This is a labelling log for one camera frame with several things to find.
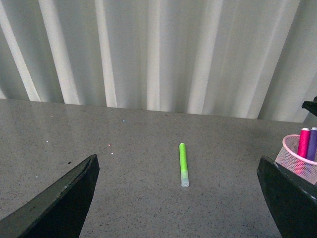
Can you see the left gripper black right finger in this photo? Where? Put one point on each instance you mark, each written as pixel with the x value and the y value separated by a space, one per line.
pixel 291 200

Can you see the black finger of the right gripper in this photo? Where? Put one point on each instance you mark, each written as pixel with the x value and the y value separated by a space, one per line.
pixel 311 106

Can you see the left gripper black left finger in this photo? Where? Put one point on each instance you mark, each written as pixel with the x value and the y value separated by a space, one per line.
pixel 60 210

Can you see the purple marker pen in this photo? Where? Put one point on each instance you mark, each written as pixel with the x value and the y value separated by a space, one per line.
pixel 312 147

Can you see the pink marker pen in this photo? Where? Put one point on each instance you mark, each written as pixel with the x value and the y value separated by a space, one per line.
pixel 302 150

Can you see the pink mesh cup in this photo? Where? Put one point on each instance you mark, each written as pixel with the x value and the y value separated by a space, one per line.
pixel 288 158

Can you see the white pleated curtain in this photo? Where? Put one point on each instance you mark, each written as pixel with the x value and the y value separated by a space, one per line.
pixel 252 59

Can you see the green marker pen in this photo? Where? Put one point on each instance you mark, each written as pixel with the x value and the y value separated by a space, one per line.
pixel 183 165

